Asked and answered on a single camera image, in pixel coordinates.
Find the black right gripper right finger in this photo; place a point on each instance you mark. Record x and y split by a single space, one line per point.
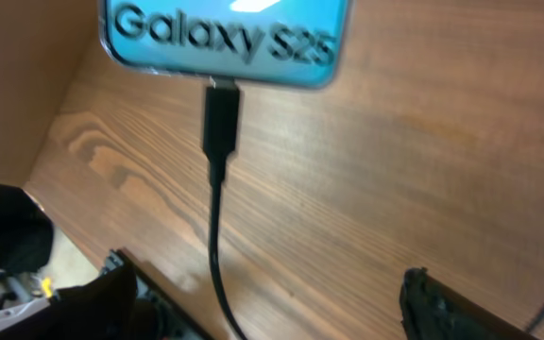
432 311

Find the blue screen smartphone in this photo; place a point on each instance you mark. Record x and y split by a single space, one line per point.
292 43

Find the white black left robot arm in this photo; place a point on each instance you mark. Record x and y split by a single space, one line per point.
26 242

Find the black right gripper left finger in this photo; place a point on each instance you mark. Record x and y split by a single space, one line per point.
99 310

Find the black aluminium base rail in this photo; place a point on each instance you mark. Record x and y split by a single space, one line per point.
155 315

